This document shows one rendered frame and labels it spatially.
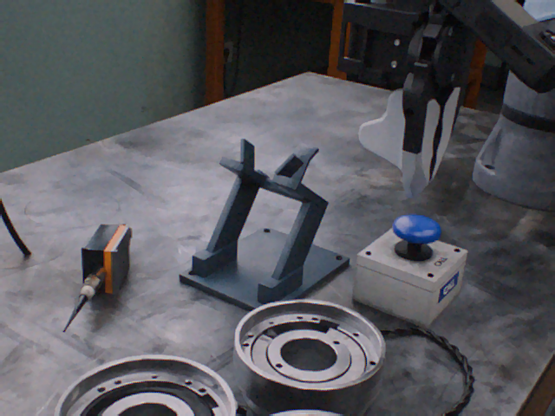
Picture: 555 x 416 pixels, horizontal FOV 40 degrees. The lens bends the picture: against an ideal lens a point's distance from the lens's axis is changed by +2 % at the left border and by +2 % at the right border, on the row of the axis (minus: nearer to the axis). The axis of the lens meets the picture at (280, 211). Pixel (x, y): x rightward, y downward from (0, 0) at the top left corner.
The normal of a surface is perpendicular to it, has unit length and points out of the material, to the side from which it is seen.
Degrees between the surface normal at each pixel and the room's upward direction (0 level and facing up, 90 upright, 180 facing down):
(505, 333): 0
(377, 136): 93
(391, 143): 93
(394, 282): 90
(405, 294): 90
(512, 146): 72
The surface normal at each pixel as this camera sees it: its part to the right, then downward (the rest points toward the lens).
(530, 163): -0.48, 0.04
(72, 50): 0.83, 0.29
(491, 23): -0.55, 0.28
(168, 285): 0.07, -0.90
